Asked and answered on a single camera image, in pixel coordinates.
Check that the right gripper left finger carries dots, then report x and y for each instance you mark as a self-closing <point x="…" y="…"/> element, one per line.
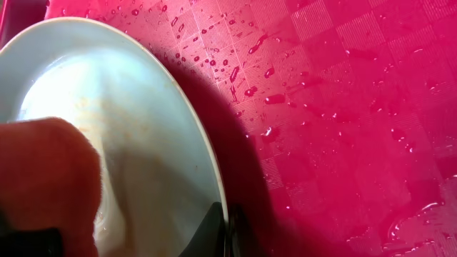
<point x="38" y="243"/>

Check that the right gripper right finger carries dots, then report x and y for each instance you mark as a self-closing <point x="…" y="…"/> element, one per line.
<point x="216" y="237"/>

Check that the orange green sponge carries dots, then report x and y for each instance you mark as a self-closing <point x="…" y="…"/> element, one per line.
<point x="51" y="178"/>

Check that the light blue plate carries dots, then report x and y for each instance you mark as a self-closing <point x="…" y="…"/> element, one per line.
<point x="159" y="173"/>

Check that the red plastic tray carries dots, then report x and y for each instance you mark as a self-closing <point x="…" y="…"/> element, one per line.
<point x="334" y="121"/>

